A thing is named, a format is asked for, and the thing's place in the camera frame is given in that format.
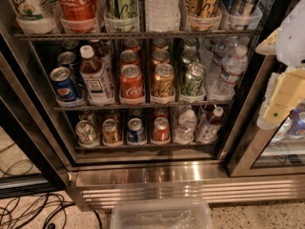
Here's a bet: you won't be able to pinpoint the blue pepsi can middle shelf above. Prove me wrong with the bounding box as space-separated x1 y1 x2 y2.
50 67 82 102

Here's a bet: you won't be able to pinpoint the gold can top shelf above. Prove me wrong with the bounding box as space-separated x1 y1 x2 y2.
184 0 218 31

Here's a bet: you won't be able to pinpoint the red coke can middle front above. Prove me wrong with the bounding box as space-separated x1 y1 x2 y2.
120 64 144 99

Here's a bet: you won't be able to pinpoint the gold can middle front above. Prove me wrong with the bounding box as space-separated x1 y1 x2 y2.
152 63 174 97

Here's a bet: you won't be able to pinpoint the silver green can bottom shelf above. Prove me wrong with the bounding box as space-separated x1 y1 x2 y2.
75 120 97 145

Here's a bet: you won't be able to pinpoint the clear water bottle top shelf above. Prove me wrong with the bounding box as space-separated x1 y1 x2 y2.
145 0 180 32

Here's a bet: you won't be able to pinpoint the gold can bottom shelf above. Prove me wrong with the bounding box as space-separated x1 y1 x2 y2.
102 118 121 144

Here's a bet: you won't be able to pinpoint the gold can middle second row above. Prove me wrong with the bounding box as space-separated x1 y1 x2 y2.
151 50 170 68

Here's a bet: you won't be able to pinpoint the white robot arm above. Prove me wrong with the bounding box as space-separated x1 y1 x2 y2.
255 0 305 130

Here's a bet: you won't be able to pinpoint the clear plastic bin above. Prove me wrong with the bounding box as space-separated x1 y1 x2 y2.
111 198 214 229

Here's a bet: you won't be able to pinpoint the red can middle second row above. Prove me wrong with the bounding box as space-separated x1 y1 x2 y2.
120 50 140 67

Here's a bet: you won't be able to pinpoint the green can top shelf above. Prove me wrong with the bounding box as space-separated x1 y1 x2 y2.
106 0 138 20

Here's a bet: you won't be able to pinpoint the gold can shelf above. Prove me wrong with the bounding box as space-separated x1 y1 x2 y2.
102 118 121 144
184 0 218 31

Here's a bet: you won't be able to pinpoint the blue pepsi can shelf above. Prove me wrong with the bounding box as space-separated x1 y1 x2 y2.
50 67 82 102
128 118 145 143

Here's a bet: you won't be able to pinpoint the green can middle front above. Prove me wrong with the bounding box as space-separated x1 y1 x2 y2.
180 62 205 96

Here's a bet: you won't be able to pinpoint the red coca-cola can top shelf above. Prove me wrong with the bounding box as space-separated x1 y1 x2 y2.
59 0 98 33

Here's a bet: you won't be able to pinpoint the green can middle second row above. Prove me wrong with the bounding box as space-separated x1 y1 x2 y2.
181 49 200 67

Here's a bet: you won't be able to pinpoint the black floor cables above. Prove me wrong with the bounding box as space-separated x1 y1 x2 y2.
0 141 103 229

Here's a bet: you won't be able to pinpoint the white 7up can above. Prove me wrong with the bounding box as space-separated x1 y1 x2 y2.
12 0 53 21

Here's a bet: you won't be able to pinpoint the stainless steel fridge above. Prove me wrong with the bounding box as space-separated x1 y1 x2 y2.
0 0 305 211

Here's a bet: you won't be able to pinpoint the right glass fridge door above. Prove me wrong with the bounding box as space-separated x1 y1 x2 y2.
227 55 305 177

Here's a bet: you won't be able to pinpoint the tea bottle bottom shelf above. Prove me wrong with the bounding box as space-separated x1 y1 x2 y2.
195 107 224 144

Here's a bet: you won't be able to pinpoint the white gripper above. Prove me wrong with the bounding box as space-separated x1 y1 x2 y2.
255 0 305 125

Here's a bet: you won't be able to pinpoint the iced tea bottle white cap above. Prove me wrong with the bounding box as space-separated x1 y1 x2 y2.
80 45 113 106

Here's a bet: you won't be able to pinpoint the red coke can bottom shelf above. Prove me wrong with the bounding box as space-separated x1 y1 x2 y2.
152 117 170 142

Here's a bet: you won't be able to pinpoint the left open fridge door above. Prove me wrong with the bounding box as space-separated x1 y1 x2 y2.
0 52 70 199

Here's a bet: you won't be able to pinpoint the water bottle bottom shelf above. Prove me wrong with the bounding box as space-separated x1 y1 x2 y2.
174 109 197 144

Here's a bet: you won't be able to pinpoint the water bottle middle shelf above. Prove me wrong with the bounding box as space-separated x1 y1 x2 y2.
215 45 248 95

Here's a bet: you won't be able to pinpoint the blue pepsi can bottom shelf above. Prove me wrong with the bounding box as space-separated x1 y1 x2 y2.
128 118 145 143

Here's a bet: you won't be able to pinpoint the pepsi can middle second row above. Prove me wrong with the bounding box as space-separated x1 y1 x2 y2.
57 52 80 72

